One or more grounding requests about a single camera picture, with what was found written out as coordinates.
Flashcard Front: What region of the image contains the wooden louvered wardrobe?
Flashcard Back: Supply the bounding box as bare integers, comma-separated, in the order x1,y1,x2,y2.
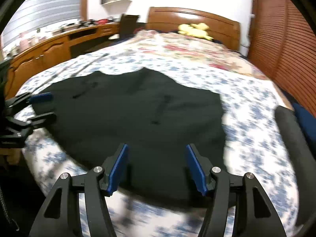
248,0,315,115

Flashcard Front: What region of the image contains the wooden bed headboard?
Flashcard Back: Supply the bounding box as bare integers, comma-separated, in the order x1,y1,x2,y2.
146,7,241,51

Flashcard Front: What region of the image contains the red basket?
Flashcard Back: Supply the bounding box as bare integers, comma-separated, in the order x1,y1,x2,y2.
97,19,108,25

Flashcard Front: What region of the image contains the grey zebra window blind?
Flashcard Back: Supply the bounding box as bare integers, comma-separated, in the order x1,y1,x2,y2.
2,0,81,47

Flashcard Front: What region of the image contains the yellow plush toy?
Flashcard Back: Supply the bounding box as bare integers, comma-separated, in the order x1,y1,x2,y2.
178,23,213,41

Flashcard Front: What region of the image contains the folded grey garment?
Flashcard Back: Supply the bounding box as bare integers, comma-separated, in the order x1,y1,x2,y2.
274,106,315,226

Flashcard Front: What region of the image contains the blue floral white quilt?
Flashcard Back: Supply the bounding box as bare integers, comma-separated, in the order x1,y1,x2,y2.
20,44,299,236

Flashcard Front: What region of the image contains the folded navy blue garment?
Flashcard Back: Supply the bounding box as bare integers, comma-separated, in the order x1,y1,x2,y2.
293,103,316,145

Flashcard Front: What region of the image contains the red floral beige blanket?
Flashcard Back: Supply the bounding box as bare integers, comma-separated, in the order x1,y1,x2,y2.
123,30,269,80

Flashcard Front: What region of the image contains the dark wooden chair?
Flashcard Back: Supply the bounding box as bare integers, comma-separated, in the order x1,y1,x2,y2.
119,14,139,39

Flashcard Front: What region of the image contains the long wooden desk cabinet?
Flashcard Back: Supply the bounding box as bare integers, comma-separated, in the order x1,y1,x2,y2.
4,23,119,99

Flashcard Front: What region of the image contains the black double-breasted coat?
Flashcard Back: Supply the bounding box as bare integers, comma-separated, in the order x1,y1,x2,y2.
33,68,226,207

